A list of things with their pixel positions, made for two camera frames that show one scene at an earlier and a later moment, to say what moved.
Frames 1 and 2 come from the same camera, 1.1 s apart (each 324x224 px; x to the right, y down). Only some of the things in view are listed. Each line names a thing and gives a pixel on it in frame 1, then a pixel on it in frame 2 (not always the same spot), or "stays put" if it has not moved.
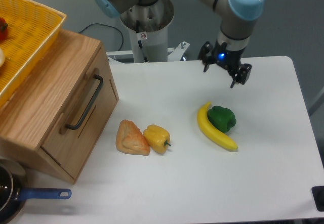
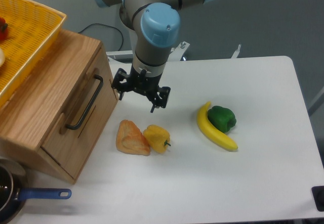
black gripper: [230, 59] -> [147, 85]
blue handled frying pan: [13, 191] stays put
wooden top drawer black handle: [89, 105] stays put
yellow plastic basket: [33, 28] stays put
